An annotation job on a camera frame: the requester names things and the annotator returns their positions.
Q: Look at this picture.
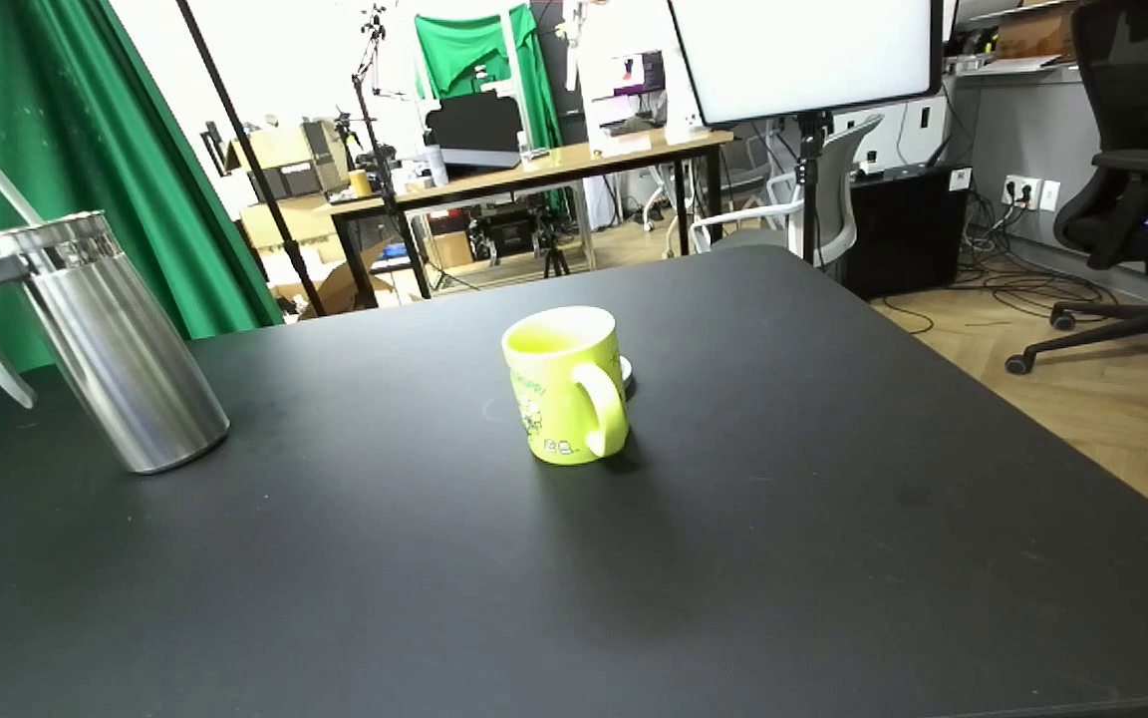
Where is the stainless steel flask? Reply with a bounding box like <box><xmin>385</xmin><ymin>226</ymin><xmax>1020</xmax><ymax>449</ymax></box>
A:
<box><xmin>0</xmin><ymin>207</ymin><xmax>236</xmax><ymax>480</ymax></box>

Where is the yellow-green mug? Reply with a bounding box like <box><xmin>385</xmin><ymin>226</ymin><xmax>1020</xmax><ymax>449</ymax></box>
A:
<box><xmin>496</xmin><ymin>304</ymin><xmax>632</xmax><ymax>472</ymax></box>

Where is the small black tripod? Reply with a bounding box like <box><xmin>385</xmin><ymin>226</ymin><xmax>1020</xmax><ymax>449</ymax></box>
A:
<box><xmin>531</xmin><ymin>217</ymin><xmax>572</xmax><ymax>280</ymax></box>

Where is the wooden desk with black legs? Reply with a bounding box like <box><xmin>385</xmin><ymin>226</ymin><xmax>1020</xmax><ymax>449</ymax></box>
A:
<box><xmin>325</xmin><ymin>125</ymin><xmax>738</xmax><ymax>310</ymax></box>

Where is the black case on desk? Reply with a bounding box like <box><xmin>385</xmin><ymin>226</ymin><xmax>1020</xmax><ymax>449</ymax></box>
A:
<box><xmin>422</xmin><ymin>94</ymin><xmax>524</xmax><ymax>172</ymax></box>

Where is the black screen stand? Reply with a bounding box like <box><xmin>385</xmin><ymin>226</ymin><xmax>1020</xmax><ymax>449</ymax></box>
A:
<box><xmin>786</xmin><ymin>113</ymin><xmax>836</xmax><ymax>272</ymax></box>

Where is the grey office chair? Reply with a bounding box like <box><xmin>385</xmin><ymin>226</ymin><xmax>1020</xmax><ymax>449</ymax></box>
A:
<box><xmin>688</xmin><ymin>117</ymin><xmax>886</xmax><ymax>272</ymax></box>

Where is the green cloth hanging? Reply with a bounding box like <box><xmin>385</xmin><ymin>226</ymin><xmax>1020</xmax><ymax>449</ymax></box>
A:
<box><xmin>410</xmin><ymin>0</ymin><xmax>567</xmax><ymax>152</ymax></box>

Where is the white display screen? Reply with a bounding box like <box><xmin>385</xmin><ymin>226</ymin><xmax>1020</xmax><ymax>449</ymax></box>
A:
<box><xmin>660</xmin><ymin>0</ymin><xmax>943</xmax><ymax>131</ymax></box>

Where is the black light stand pole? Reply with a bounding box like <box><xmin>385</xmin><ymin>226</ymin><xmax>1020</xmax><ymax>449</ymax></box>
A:
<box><xmin>169</xmin><ymin>0</ymin><xmax>332</xmax><ymax>320</ymax></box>

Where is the green curtain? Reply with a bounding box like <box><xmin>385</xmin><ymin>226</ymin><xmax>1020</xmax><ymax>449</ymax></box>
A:
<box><xmin>0</xmin><ymin>0</ymin><xmax>288</xmax><ymax>414</ymax></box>

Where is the black office chair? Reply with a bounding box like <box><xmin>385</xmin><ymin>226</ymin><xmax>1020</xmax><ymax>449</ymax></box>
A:
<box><xmin>1003</xmin><ymin>0</ymin><xmax>1148</xmax><ymax>439</ymax></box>

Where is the black camera stand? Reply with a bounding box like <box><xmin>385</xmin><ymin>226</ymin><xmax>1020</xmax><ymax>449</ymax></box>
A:
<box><xmin>348</xmin><ymin>4</ymin><xmax>434</xmax><ymax>304</ymax></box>

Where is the white wall outlet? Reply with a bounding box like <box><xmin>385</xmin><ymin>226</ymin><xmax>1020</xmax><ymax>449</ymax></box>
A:
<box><xmin>999</xmin><ymin>172</ymin><xmax>1062</xmax><ymax>217</ymax></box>

